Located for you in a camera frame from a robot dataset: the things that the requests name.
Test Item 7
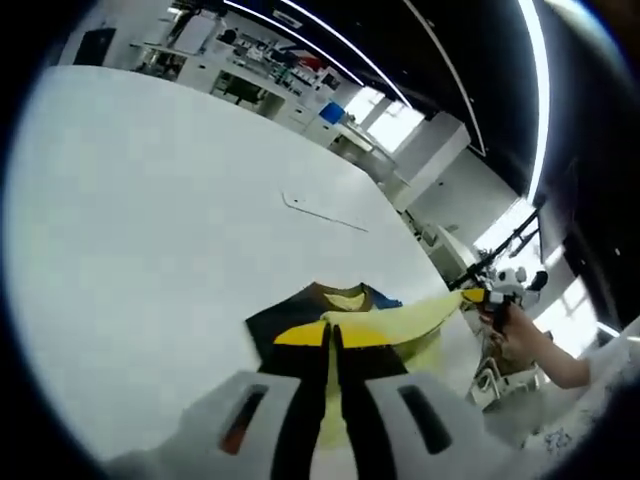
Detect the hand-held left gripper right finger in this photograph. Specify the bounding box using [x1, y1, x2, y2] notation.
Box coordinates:
[332, 323, 495, 480]

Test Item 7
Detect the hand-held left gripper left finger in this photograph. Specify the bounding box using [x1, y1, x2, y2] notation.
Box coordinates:
[163, 320, 333, 480]

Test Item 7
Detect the yellow blue black garment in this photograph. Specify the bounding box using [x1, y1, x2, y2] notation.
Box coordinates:
[244, 281, 484, 449]

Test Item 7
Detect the white template board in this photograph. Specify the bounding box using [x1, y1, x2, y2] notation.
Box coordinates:
[281, 189, 370, 234]

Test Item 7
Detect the person's right hand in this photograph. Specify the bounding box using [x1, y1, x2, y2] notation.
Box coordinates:
[477, 305, 545, 367]

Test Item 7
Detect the black metal rig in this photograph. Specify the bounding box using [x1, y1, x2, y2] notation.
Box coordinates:
[447, 207, 544, 291]

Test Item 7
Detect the white side desk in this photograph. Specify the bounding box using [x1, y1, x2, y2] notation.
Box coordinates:
[422, 222, 476, 274]

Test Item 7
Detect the person's white printed shirt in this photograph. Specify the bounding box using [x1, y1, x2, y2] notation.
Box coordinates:
[482, 319, 639, 451]

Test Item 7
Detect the white square pillar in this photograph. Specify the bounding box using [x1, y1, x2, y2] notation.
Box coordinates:
[57, 0, 174, 69]
[399, 110, 472, 189]

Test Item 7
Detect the curved ceiling strip light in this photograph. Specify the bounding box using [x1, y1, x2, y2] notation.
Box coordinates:
[517, 0, 551, 189]

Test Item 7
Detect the long ceiling strip light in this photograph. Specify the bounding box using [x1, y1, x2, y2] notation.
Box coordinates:
[222, 0, 414, 109]

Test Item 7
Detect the white lab workbench row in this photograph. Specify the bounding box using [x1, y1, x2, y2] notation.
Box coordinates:
[129, 19, 361, 151]

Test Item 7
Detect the black cabinet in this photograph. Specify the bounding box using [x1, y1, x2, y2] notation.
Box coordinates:
[73, 28, 117, 66]

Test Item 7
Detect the white metal chair frame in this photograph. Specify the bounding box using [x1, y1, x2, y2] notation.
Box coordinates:
[467, 357, 544, 409]

